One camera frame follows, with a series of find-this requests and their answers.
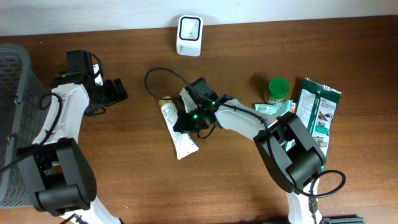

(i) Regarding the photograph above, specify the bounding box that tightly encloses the grey mesh basket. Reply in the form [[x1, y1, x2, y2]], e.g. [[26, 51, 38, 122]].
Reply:
[[0, 42, 53, 209]]

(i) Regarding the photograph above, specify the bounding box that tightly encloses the white cream tube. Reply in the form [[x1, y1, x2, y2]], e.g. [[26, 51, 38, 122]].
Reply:
[[159, 96, 199, 160]]

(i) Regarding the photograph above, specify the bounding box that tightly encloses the green wipes package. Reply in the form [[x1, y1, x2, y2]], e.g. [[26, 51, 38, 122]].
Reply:
[[295, 78, 341, 156]]

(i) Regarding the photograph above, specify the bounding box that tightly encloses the orange tissue pack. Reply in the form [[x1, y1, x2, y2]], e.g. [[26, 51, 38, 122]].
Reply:
[[291, 103, 297, 113]]

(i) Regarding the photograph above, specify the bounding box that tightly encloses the black right camera cable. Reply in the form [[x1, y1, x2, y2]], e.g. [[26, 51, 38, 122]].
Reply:
[[144, 67, 347, 224]]

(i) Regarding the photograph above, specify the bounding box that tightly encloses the green lidded jar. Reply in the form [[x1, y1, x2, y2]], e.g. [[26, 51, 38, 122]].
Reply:
[[264, 78, 290, 105]]

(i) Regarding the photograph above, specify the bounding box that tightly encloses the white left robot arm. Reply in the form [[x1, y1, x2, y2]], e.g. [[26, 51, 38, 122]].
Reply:
[[16, 50, 128, 223]]

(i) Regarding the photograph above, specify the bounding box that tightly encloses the mint green snack packet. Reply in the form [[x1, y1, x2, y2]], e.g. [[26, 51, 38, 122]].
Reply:
[[254, 100, 293, 116]]

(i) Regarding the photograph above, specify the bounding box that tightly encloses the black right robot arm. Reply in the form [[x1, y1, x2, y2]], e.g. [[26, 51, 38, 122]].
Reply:
[[174, 78, 364, 223]]

